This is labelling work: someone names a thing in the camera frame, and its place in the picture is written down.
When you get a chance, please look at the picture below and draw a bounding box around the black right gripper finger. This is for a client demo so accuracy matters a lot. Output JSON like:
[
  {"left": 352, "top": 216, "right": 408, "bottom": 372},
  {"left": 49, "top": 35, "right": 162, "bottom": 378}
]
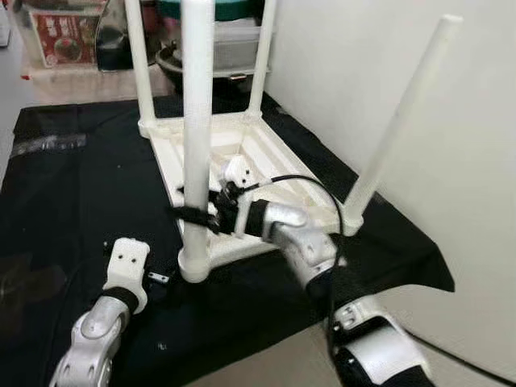
[{"left": 168, "top": 205, "right": 220, "bottom": 228}]

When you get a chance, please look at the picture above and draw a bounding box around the white plastic table top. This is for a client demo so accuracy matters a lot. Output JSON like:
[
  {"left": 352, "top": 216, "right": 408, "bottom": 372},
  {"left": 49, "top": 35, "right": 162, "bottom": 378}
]
[{"left": 139, "top": 113, "right": 365, "bottom": 283}]

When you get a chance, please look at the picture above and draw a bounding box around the black tablecloth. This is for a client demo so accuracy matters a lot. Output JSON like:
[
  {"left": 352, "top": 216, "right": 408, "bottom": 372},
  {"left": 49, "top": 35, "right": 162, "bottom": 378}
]
[{"left": 0, "top": 93, "right": 457, "bottom": 387}]

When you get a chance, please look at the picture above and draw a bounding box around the clear tape patch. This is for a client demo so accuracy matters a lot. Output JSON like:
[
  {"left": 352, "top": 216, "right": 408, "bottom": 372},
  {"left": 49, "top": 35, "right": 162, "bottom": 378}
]
[{"left": 0, "top": 262, "right": 67, "bottom": 305}]

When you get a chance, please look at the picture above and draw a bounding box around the black wok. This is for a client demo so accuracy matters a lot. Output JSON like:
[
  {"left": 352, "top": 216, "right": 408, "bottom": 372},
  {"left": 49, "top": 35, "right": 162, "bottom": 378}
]
[{"left": 157, "top": 44, "right": 252, "bottom": 87}]

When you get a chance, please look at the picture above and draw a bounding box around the clear tape strip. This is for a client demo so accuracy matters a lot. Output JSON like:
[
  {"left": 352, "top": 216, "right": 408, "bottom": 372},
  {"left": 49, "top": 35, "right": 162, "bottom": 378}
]
[{"left": 12, "top": 135, "right": 87, "bottom": 155}]

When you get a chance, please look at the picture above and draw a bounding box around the clear plastic container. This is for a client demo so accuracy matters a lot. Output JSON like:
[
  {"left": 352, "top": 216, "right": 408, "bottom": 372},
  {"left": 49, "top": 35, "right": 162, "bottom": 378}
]
[{"left": 213, "top": 18, "right": 264, "bottom": 73}]

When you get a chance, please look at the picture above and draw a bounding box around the beige cloth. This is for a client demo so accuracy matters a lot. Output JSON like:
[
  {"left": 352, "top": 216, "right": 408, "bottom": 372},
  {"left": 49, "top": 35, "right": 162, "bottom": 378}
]
[{"left": 24, "top": 69, "right": 176, "bottom": 105}]

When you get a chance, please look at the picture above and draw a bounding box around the glossy black bag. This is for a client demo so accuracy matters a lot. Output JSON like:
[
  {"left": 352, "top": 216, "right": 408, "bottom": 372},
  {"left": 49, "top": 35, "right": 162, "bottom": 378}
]
[{"left": 97, "top": 0, "right": 135, "bottom": 73}]

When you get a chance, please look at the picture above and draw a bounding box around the green pot lid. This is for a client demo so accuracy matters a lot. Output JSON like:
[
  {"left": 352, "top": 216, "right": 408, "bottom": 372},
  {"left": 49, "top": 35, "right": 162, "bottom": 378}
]
[{"left": 157, "top": 0, "right": 268, "bottom": 22}]

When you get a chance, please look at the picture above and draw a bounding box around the clear box with orange lid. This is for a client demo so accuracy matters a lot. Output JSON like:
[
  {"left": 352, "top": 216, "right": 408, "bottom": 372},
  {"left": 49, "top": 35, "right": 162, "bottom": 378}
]
[{"left": 24, "top": 0, "right": 107, "bottom": 70}]

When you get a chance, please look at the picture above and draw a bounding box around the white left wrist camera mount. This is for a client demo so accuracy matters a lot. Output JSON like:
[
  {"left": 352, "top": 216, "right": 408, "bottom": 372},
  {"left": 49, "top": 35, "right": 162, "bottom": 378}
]
[{"left": 105, "top": 238, "right": 153, "bottom": 315}]

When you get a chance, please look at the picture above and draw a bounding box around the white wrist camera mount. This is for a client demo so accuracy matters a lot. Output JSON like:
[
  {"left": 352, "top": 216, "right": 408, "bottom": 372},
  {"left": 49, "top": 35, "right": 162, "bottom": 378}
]
[
  {"left": 105, "top": 238, "right": 153, "bottom": 315},
  {"left": 220, "top": 155, "right": 260, "bottom": 239}
]

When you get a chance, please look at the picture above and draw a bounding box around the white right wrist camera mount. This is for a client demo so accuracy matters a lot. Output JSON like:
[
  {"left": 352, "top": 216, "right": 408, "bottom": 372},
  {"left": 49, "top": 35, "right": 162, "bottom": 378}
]
[{"left": 220, "top": 155, "right": 260, "bottom": 239}]

